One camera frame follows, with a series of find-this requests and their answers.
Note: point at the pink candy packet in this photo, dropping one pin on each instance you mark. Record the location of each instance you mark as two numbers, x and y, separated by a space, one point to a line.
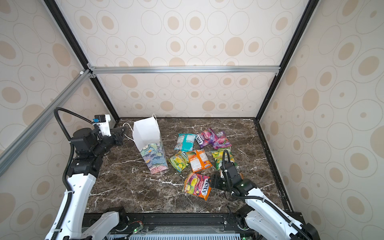
222 141

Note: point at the orange snack packet centre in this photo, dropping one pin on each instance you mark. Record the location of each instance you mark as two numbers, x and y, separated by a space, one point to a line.
198 160

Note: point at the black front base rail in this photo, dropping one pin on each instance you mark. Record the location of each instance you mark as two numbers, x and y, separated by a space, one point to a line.
188 226

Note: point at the silver aluminium rail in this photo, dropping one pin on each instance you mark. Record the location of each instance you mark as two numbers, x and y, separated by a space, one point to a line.
25 138
185 70

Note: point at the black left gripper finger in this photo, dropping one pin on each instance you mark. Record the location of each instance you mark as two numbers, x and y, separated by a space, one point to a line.
118 140
120 130

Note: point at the black left corner post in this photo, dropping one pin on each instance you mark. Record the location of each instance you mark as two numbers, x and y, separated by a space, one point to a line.
63 25

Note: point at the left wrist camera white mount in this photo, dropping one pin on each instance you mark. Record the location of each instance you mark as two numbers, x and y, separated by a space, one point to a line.
102 122

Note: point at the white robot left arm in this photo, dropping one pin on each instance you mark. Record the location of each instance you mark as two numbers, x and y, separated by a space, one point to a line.
90 147

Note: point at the silver left aluminium rail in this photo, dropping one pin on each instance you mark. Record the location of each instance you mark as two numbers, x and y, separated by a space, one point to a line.
25 138

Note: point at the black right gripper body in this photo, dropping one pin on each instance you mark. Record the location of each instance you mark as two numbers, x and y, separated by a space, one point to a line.
219 182

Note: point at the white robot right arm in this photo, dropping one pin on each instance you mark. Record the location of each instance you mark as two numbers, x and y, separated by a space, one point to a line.
259 213

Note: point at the black right corner post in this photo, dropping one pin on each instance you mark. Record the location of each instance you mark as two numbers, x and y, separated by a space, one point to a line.
292 46

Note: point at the teal snack packet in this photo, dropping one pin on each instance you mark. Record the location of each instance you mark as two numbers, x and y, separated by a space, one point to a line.
185 142

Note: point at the green Fox's spring tea packet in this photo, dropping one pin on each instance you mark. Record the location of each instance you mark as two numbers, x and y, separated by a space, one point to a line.
218 157

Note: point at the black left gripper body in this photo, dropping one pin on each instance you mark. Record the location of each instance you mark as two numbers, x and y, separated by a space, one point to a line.
105 143

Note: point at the yellow green snack packet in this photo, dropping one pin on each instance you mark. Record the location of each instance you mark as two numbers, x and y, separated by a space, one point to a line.
179 161

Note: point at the black corner post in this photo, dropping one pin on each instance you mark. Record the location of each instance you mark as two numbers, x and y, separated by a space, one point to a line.
292 46
63 25

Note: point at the purple Fox's candy packet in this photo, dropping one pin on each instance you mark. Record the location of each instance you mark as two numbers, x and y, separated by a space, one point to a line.
206 137

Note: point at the white floral paper bag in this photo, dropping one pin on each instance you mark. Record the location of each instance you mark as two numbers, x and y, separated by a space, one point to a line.
147 138

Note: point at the silver rear aluminium rail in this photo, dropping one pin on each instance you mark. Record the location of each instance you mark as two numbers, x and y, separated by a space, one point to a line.
185 70

